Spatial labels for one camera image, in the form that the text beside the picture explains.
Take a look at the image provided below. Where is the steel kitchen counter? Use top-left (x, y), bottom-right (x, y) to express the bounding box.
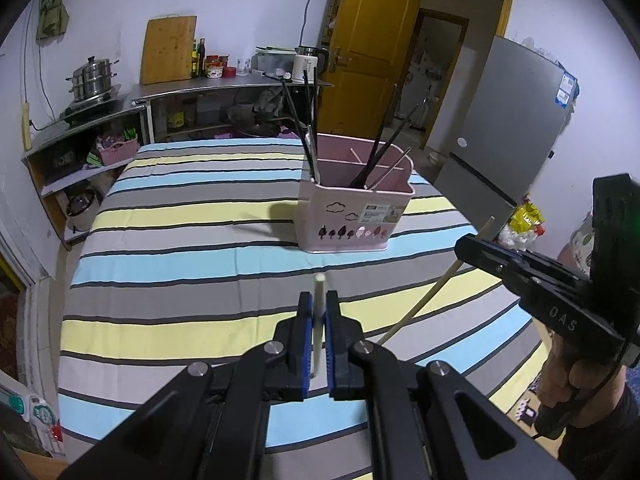
top-left (22, 72), bottom-right (334, 247)

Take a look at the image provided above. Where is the floral fabric bundle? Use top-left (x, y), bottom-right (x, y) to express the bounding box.
top-left (562, 209), bottom-right (597, 282)

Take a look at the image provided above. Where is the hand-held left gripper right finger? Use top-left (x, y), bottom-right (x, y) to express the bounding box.
top-left (324, 290), bottom-right (576, 480)

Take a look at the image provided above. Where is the black chopstick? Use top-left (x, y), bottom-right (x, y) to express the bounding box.
top-left (302, 71), bottom-right (320, 181)
top-left (311, 67), bottom-right (322, 137)
top-left (281, 79), bottom-right (317, 181)
top-left (368, 83), bottom-right (400, 162)
top-left (357, 112), bottom-right (408, 187)
top-left (350, 104), bottom-right (421, 189)

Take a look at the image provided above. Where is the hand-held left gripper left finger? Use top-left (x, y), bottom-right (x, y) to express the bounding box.
top-left (60, 291), bottom-right (315, 480)

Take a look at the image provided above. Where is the black electric kettle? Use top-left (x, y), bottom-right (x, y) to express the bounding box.
top-left (295, 46), bottom-right (331, 77)

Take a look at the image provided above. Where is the yellow door frame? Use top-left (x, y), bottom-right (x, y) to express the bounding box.
top-left (419, 0), bottom-right (516, 152)

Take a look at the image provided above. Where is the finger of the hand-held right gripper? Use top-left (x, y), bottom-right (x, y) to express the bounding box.
top-left (455, 235), bottom-right (551, 307)
top-left (520, 249), bottom-right (594, 288)

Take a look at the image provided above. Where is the steel steamer pot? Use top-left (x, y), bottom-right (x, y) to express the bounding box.
top-left (66, 56), bottom-right (121, 104)

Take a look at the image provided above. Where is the gas stove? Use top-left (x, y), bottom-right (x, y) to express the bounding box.
top-left (59, 92), bottom-right (127, 122)

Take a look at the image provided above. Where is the grey refrigerator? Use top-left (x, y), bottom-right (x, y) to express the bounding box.
top-left (432, 35), bottom-right (581, 207)

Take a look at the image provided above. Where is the white plastic bag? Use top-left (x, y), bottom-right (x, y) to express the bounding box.
top-left (499, 224), bottom-right (537, 252)

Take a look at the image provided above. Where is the wooden cutting board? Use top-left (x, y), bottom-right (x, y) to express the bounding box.
top-left (139, 16), bottom-right (198, 86)

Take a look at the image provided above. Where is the clear plastic storage box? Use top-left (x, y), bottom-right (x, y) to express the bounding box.
top-left (254, 47), bottom-right (297, 75)

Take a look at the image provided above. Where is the yellow wooden door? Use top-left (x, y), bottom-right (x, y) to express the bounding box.
top-left (315, 0), bottom-right (426, 142)

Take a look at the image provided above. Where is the green hanging cloth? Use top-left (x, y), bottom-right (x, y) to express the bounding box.
top-left (37, 0), bottom-right (71, 41)

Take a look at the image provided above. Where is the striped bed sheet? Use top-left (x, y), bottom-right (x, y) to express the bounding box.
top-left (57, 139), bottom-right (551, 453)

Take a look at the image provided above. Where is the person's right hand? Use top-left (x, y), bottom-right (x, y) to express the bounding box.
top-left (539, 332), bottom-right (627, 431)

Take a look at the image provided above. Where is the person's right forearm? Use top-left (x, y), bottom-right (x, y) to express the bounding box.
top-left (557, 367), bottom-right (640, 480)

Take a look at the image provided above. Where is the black wok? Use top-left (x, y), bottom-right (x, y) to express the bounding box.
top-left (224, 102), bottom-right (282, 137)

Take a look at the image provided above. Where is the small pink woven basket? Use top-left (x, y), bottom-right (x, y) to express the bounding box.
top-left (97, 137), bottom-right (139, 166)

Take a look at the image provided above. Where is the yellow snack bag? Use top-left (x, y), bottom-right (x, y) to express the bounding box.
top-left (507, 202), bottom-right (545, 234)

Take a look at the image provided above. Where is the pink plastic utensil basket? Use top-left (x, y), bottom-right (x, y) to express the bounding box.
top-left (298, 132), bottom-right (417, 254)

